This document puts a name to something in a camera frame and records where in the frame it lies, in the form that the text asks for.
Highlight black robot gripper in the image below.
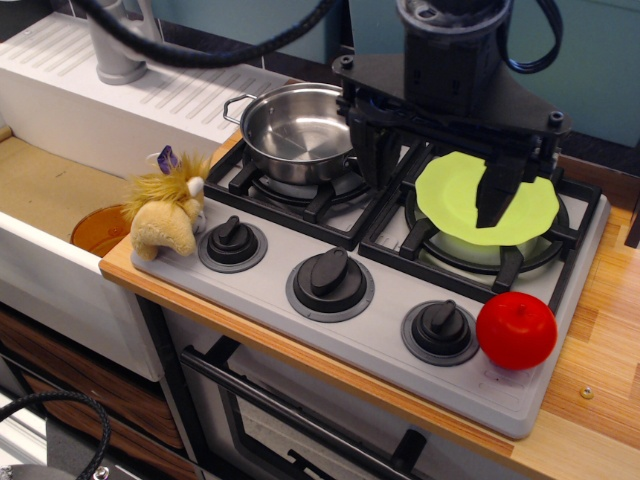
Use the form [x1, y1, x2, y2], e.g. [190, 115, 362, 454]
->
[332, 19, 570, 228]

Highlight red toy apple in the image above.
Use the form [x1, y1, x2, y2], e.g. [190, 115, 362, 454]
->
[476, 292, 558, 370]

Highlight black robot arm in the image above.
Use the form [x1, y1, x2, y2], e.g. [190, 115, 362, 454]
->
[333, 1, 571, 228]

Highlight lime green plate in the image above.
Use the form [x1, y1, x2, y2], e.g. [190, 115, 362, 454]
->
[415, 152, 560, 246]

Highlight grey toy stove top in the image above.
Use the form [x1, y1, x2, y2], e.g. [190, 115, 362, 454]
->
[130, 134, 612, 441]

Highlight stainless steel pot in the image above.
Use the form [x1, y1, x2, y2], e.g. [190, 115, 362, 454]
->
[223, 82, 356, 186]

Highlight black middle stove knob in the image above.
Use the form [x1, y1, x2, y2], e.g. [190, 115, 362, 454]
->
[285, 247, 375, 323]

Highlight black stove knob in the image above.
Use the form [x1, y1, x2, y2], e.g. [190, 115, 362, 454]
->
[285, 247, 375, 323]
[401, 300, 479, 367]
[198, 215, 268, 274]

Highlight black right stove knob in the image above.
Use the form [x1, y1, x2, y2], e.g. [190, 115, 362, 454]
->
[401, 300, 479, 367]

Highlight black left stove knob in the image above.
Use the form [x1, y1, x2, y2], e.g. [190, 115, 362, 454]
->
[198, 215, 268, 274]

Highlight black right burner grate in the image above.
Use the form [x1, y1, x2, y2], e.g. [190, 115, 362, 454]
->
[359, 150, 610, 316]

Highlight black burner grate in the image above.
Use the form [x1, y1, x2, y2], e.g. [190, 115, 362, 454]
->
[359, 150, 610, 316]
[205, 139, 431, 251]

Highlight black left burner grate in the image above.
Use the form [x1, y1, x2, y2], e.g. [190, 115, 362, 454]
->
[205, 139, 431, 251]

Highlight stuffed lion toy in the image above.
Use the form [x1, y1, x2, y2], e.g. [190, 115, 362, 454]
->
[122, 146, 209, 261]

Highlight toy oven door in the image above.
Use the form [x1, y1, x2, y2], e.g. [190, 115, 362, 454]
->
[165, 312, 517, 479]

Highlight grey toy faucet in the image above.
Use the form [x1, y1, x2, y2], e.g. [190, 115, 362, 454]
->
[87, 0, 163, 85]

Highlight orange plastic cup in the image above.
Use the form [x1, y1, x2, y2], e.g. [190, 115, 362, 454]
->
[71, 205, 131, 257]

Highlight white toy sink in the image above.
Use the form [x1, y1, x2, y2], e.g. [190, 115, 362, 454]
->
[1, 13, 285, 382]

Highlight wooden drawer front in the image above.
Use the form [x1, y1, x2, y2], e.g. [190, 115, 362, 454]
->
[1, 305, 184, 450]

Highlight black braided cable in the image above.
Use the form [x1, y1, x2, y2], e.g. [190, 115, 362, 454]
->
[69, 0, 336, 69]

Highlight black cable bottom left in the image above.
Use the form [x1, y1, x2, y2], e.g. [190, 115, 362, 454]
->
[0, 391, 112, 480]

